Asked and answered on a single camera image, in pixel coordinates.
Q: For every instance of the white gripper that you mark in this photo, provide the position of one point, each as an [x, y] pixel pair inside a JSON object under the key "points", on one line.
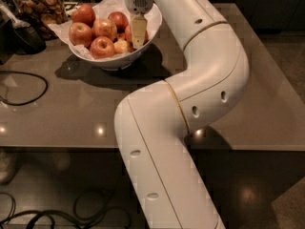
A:
{"points": [[138, 2]]}

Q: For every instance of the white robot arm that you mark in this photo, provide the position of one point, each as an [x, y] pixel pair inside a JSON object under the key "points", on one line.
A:
{"points": [[151, 123]]}

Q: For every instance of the yellow apple front right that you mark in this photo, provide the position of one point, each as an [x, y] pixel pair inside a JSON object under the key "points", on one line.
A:
{"points": [[123, 46]]}

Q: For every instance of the red yellow apple centre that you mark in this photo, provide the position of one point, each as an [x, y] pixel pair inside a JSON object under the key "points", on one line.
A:
{"points": [[104, 27]]}

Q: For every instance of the red yellow apple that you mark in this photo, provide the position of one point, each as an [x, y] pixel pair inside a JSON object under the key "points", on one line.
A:
{"points": [[80, 34], [104, 27], [102, 47]]}

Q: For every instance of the white paper bowl liner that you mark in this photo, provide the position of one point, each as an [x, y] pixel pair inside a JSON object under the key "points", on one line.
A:
{"points": [[62, 31]]}

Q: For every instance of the red yellow apple front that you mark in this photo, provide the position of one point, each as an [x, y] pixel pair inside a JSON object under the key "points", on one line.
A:
{"points": [[102, 47]]}

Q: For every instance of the white ceramic bowl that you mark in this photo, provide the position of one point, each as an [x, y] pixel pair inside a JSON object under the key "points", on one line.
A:
{"points": [[102, 10]]}

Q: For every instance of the red yellow apple left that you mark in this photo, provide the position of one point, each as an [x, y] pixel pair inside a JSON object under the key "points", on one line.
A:
{"points": [[80, 34]]}

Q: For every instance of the glass jar of dried chips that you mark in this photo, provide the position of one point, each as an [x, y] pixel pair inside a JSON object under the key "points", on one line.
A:
{"points": [[42, 13]]}

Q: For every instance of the black round appliance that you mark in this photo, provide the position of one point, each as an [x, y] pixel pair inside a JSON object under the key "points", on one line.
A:
{"points": [[27, 37]]}

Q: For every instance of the white shoe on floor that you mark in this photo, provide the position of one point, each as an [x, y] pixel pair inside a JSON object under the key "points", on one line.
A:
{"points": [[8, 162]]}

